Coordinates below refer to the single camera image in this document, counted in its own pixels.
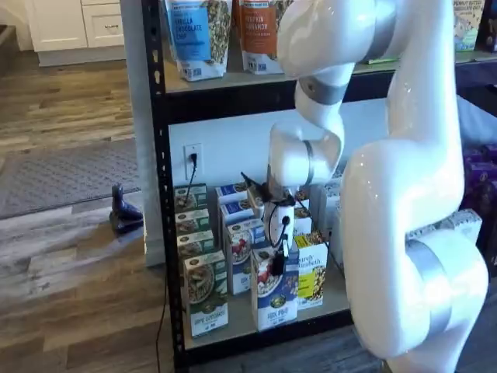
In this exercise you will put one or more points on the peanut butter chocolate cereal box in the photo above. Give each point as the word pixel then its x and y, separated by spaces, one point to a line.
pixel 466 27

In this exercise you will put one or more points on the grey floor mat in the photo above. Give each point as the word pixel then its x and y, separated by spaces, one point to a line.
pixel 70 178

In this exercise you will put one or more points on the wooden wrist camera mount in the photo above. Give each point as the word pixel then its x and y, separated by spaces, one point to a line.
pixel 256 196

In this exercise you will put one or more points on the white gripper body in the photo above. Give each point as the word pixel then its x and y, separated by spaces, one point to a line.
pixel 273 225

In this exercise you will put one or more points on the white speckled box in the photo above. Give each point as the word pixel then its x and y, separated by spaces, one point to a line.
pixel 333 206
pixel 454 225

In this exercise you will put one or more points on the orange pumpkin cinnamon bag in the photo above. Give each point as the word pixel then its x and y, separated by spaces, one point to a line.
pixel 256 35

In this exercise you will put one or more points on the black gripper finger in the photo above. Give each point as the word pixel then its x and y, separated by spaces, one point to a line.
pixel 279 264

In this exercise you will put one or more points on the purple boxes stack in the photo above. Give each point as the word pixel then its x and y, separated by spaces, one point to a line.
pixel 481 182

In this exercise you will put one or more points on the grey shelf board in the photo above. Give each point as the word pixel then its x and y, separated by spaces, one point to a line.
pixel 233 81

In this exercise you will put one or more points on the tan shelf board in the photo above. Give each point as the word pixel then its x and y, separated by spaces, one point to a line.
pixel 240 314

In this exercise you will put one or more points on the white wall outlet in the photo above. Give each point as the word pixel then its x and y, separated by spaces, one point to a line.
pixel 187 171

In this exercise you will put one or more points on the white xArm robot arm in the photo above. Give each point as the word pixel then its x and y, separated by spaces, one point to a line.
pixel 388 194

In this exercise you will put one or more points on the black metal shelving rack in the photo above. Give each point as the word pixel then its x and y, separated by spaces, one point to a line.
pixel 157 116

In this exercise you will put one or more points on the white kitchen cabinet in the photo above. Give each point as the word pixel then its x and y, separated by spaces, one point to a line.
pixel 77 27

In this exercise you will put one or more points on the dark seal figurine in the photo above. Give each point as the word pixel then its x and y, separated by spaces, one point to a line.
pixel 122 217

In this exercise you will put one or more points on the blue vanilla chocolate chip bag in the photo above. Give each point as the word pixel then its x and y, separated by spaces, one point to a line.
pixel 194 35

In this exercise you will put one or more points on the blue white Flax Plus box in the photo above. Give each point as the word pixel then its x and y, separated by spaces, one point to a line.
pixel 273 303
pixel 240 264
pixel 237 211
pixel 231 191

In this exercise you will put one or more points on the yellow white granola box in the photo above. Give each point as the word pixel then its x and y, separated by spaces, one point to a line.
pixel 303 225
pixel 310 272

